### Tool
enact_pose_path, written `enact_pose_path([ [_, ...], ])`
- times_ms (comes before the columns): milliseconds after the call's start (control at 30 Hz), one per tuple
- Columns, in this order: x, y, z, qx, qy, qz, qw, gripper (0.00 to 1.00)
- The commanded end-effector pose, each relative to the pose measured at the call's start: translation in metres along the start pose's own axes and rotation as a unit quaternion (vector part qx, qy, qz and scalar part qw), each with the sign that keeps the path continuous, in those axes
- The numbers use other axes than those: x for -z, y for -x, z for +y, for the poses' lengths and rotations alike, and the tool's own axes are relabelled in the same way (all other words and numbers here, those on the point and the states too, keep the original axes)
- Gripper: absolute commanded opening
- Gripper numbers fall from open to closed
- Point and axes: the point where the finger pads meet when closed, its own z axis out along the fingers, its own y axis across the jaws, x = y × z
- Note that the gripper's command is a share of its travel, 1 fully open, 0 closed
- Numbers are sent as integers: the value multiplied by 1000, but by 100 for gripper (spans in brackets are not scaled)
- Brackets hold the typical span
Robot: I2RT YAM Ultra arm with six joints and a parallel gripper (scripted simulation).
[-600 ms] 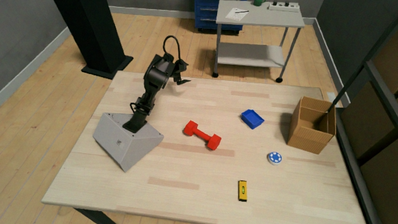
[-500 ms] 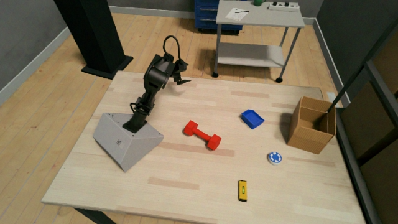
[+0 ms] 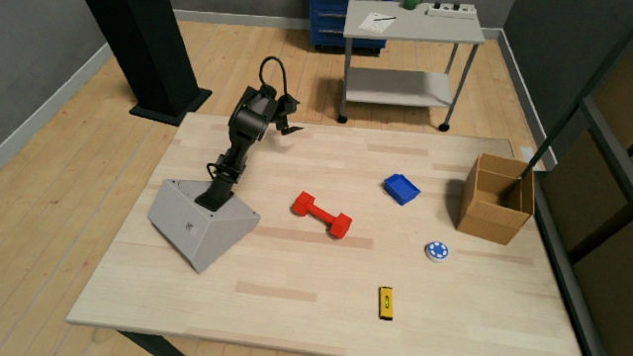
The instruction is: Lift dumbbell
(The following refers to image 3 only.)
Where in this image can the blue plastic bin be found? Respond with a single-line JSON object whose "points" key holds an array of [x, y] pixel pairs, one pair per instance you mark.
{"points": [[403, 186]]}

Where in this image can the brown cardboard box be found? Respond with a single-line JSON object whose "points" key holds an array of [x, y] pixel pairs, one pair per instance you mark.
{"points": [[484, 218]]}

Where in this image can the yellow pocket level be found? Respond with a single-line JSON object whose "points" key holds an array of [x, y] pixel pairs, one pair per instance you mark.
{"points": [[386, 303]]}

